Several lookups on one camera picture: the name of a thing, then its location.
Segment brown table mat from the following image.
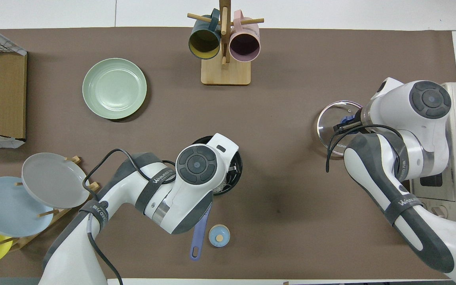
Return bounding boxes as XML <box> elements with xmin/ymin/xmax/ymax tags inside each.
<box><xmin>0</xmin><ymin>27</ymin><xmax>456</xmax><ymax>280</ymax></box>

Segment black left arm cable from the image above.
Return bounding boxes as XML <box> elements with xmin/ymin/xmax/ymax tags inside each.
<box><xmin>82</xmin><ymin>148</ymin><xmax>178</xmax><ymax>285</ymax></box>

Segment small blue jar with cork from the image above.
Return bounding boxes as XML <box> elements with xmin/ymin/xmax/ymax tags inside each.
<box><xmin>208</xmin><ymin>224</ymin><xmax>231</xmax><ymax>248</ymax></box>

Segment light blue plate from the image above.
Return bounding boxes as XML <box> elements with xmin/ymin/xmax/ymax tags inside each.
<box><xmin>0</xmin><ymin>176</ymin><xmax>55</xmax><ymax>238</ymax></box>

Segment pale green plate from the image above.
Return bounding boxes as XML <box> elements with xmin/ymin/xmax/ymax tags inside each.
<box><xmin>82</xmin><ymin>58</ymin><xmax>148</xmax><ymax>120</ymax></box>

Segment wire basket with wooden shelves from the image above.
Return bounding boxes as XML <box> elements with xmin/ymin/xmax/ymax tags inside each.
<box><xmin>0</xmin><ymin>19</ymin><xmax>28</xmax><ymax>149</ymax></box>

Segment wooden plate rack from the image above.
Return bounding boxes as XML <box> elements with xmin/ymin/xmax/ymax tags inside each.
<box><xmin>0</xmin><ymin>156</ymin><xmax>101</xmax><ymax>252</ymax></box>

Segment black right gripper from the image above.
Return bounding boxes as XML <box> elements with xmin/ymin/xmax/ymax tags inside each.
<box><xmin>333</xmin><ymin>110</ymin><xmax>366</xmax><ymax>133</ymax></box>

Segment glass lid with blue knob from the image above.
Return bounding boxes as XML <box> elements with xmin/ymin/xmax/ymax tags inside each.
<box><xmin>316</xmin><ymin>101</ymin><xmax>365</xmax><ymax>157</ymax></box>

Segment grey plate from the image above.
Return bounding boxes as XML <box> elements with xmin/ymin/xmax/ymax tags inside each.
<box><xmin>21</xmin><ymin>152</ymin><xmax>91</xmax><ymax>209</ymax></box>

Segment teal mug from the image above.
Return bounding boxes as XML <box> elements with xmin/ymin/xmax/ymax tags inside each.
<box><xmin>188</xmin><ymin>8</ymin><xmax>222</xmax><ymax>61</ymax></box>

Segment dark saucepan with purple handle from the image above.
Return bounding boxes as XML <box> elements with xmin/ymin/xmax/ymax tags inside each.
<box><xmin>189</xmin><ymin>135</ymin><xmax>243</xmax><ymax>261</ymax></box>

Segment pink mug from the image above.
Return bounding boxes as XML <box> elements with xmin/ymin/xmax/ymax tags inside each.
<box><xmin>228</xmin><ymin>9</ymin><xmax>261</xmax><ymax>63</ymax></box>

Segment wooden mug tree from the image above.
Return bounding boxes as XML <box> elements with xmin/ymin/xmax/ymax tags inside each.
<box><xmin>187</xmin><ymin>0</ymin><xmax>265</xmax><ymax>86</ymax></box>

